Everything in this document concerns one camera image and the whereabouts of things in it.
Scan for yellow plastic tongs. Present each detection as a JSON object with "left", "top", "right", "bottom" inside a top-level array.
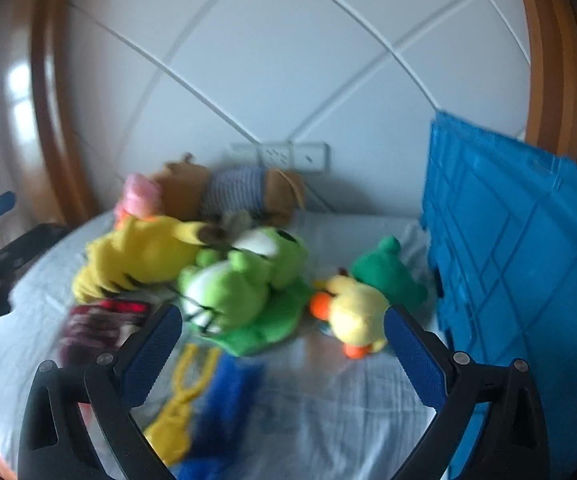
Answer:
[{"left": 143, "top": 345, "right": 222, "bottom": 466}]

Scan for wooden headboard pillar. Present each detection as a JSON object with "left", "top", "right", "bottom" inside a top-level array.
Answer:
[
  {"left": 511, "top": 0, "right": 577, "bottom": 181},
  {"left": 31, "top": 0, "right": 102, "bottom": 226}
]

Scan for white wall socket strip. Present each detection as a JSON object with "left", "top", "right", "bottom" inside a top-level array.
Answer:
[{"left": 231, "top": 142, "right": 330, "bottom": 173}]

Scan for pink plush toy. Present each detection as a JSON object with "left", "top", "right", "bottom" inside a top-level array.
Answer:
[{"left": 116, "top": 172, "right": 162, "bottom": 221}]

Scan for dark green plush toy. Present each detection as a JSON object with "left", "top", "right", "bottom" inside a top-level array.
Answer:
[{"left": 351, "top": 236, "right": 429, "bottom": 316}]

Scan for blue fuzzy cloth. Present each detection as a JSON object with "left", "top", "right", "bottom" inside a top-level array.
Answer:
[{"left": 176, "top": 355, "right": 266, "bottom": 480}]

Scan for yellow duck plush toy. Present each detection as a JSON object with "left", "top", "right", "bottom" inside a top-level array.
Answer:
[{"left": 309, "top": 275, "right": 391, "bottom": 361}]

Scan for blue plastic crate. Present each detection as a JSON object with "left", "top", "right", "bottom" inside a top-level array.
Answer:
[{"left": 421, "top": 110, "right": 577, "bottom": 480}]

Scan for green frog plush toy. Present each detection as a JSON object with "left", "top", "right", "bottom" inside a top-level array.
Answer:
[{"left": 176, "top": 227, "right": 314, "bottom": 358}]

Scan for brown teddy bear striped shirt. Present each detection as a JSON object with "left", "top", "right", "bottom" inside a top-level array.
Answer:
[{"left": 151, "top": 152, "right": 309, "bottom": 228}]

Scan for white bed sheet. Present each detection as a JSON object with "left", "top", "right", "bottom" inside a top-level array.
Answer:
[{"left": 0, "top": 210, "right": 469, "bottom": 480}]

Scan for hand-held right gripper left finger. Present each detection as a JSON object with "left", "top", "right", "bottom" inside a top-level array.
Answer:
[{"left": 18, "top": 302, "right": 184, "bottom": 480}]

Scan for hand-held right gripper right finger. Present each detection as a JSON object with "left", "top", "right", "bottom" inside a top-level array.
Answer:
[{"left": 383, "top": 304, "right": 551, "bottom": 480}]

